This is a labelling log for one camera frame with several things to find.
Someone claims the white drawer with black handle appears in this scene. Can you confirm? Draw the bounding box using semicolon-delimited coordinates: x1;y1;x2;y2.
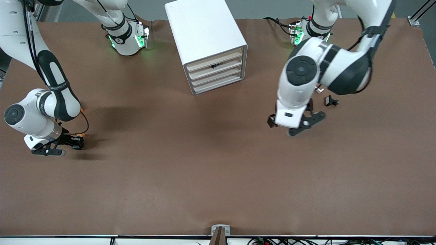
186;48;244;72

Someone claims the white plain cabinet drawer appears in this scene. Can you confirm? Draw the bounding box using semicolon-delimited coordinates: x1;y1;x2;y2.
188;55;244;81
190;64;245;89
192;71;246;96

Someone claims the white drawer cabinet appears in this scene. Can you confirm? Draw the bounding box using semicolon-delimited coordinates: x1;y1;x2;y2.
165;0;248;96

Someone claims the brown table mat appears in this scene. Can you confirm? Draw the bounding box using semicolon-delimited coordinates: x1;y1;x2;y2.
0;18;436;237

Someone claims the white table edge rail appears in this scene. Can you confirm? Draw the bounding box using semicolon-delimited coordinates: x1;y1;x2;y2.
0;235;436;245

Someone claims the black base cable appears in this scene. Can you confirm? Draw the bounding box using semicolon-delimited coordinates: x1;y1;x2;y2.
263;16;295;37

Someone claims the tangled black cable bundle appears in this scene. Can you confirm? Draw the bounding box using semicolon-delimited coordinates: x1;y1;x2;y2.
249;237;436;245

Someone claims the grey metal bracket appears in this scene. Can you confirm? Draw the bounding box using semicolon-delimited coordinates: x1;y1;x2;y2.
211;225;231;236

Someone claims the aluminium frame profile with foot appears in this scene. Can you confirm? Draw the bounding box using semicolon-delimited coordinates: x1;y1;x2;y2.
32;0;48;22

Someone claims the thin aluminium frame profile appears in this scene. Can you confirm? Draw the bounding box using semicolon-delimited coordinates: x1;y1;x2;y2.
409;0;436;27

